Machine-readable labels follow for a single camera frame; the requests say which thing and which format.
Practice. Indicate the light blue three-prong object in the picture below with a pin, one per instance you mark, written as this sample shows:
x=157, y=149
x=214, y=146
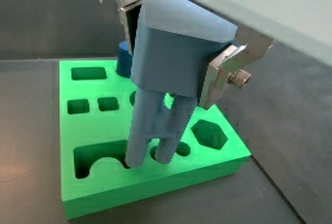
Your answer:
x=180, y=37

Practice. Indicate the dark blue cylinder block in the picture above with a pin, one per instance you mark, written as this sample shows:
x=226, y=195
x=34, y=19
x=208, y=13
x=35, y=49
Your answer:
x=124, y=61

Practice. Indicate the green shape-sorter base block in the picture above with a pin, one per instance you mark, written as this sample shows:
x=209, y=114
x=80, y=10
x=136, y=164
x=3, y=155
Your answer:
x=97, y=101

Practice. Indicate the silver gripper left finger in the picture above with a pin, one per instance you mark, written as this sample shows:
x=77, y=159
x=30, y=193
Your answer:
x=129, y=10

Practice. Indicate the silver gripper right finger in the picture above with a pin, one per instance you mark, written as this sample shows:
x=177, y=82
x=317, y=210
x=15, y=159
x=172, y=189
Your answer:
x=226, y=68

